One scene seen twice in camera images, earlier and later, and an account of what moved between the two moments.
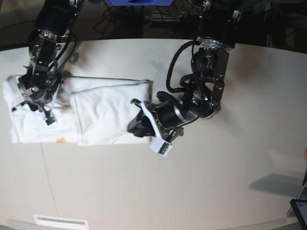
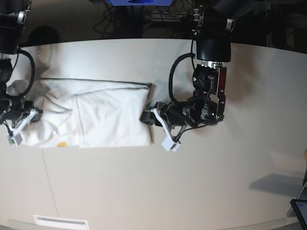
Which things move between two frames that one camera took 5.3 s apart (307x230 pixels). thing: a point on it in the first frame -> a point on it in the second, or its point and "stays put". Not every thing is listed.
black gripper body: [38, 89] -> [14, 109]
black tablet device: [300, 206] stays put
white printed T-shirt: [89, 110] stays put
